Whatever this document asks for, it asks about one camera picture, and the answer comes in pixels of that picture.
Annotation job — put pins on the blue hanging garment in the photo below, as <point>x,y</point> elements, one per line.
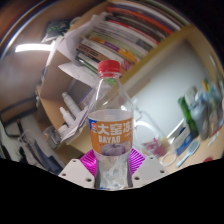
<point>46,158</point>

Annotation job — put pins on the grey tumbler bottle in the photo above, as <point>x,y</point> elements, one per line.
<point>200,115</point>

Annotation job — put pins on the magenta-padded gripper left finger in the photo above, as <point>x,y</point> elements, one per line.
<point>88,163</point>

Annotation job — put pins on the ceiling light tube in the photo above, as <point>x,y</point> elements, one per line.
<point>33,47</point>

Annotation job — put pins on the blue and white box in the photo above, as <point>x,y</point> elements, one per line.
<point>185,138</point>

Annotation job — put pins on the light blue hair brush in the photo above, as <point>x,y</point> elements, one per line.
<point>191,148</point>

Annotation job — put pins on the magenta carton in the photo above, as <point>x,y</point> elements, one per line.
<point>155,146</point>

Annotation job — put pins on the white tape roll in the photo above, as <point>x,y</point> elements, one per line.
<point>163,159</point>

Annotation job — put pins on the clear drink bottle red cap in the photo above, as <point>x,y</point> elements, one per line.
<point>110,133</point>

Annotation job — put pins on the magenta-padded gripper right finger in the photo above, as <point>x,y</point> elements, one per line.
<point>137,163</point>

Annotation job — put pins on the flat round red coaster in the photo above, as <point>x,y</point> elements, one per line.
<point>208,160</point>

